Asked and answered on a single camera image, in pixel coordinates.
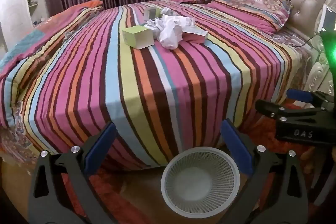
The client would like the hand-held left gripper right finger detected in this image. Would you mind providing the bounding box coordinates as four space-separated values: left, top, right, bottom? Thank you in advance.
218 119 309 224

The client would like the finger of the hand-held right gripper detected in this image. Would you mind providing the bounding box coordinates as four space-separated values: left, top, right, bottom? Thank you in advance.
255 99 331 123
287 90 336 109

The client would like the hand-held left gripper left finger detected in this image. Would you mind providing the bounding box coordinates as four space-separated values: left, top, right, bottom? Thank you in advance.
28 122 118 224

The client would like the white mesh waste basket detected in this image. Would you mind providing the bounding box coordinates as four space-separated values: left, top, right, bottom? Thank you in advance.
161 147 240 215

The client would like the pink green box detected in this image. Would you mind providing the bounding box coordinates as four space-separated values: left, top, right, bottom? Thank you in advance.
182 26 208 44

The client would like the light green cardboard box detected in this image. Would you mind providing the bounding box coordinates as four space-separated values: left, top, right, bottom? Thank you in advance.
122 25 154 50

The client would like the white paper ball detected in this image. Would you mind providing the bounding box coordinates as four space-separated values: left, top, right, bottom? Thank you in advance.
161 7 196 30
144 18 168 37

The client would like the small grey green box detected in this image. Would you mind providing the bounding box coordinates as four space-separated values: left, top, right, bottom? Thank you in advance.
144 7 162 20

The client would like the person's right hand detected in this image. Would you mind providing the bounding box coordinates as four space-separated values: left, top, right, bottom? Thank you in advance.
300 147 336 172

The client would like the red rug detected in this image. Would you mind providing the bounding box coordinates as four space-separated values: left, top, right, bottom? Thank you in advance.
52 98 336 224

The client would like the white ornate bedside cabinet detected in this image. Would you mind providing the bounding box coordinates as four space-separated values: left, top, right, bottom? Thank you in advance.
302 32 334 98

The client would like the striped bed sheet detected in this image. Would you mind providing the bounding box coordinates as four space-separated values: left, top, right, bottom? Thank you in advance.
0 0 305 170

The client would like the device with lit screen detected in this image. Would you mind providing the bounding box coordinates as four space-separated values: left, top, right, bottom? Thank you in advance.
319 4 336 33

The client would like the floral pink pillow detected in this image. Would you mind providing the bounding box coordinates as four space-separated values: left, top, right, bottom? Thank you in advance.
206 0 293 35

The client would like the white shelf cabinet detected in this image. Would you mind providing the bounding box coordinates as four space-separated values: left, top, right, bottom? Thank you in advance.
0 0 50 48

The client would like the black cable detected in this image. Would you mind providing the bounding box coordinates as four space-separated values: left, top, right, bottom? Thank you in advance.
282 0 322 47

